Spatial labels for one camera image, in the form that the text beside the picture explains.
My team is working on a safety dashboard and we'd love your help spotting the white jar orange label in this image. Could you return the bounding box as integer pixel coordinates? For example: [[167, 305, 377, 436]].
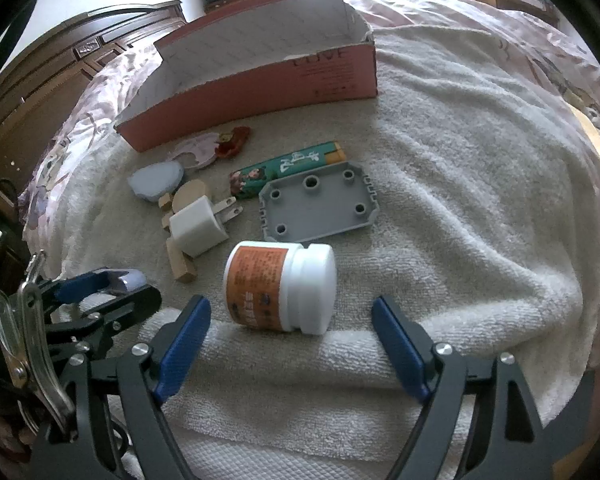
[[223, 242, 337, 336]]

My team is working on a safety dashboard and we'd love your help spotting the green illustrated rectangular case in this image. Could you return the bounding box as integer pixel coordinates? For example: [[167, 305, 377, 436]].
[[230, 141, 347, 200]]

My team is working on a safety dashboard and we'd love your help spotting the wooden toy figure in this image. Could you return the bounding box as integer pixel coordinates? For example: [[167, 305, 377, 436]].
[[158, 179, 211, 283]]

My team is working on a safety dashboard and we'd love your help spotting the white plug adapter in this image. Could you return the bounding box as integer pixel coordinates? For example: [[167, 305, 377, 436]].
[[170, 195, 244, 258]]

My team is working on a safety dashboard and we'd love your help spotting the grey plastic plate with holes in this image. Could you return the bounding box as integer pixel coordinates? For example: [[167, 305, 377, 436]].
[[259, 162, 379, 243]]

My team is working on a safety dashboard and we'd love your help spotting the white terry towel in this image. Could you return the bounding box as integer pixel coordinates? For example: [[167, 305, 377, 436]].
[[44, 26, 600, 479]]

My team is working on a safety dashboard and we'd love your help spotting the metal spring clamp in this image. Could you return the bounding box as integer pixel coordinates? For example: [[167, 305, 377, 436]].
[[0, 252, 76, 434]]

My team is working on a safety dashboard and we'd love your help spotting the light blue oval pad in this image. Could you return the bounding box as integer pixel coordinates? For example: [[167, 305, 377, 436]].
[[128, 160, 184, 203]]

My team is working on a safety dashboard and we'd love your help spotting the red figurine charm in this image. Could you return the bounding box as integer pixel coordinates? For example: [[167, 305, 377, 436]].
[[214, 126, 251, 159]]

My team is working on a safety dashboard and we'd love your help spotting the pink patterned bedspread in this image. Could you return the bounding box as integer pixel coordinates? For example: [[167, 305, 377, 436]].
[[19, 0, 600, 361]]

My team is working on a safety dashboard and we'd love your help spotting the dark wooden headboard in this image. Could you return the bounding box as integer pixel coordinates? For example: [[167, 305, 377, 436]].
[[0, 0, 185, 191]]

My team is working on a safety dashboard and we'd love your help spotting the red cardboard box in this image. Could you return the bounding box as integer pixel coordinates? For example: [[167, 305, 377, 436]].
[[114, 0, 377, 152]]

